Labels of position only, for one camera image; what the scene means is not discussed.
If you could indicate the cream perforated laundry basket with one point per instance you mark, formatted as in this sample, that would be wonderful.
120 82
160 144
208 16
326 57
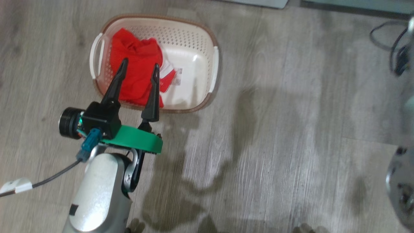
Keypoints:
194 64

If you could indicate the red and white garment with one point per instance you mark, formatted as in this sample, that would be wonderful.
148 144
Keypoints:
136 58

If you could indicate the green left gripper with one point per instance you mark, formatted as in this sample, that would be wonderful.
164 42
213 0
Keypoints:
136 139

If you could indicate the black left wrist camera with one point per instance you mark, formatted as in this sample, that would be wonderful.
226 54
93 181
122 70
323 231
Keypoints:
100 119

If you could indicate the printed basket label sticker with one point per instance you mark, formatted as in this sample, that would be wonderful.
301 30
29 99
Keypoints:
177 76

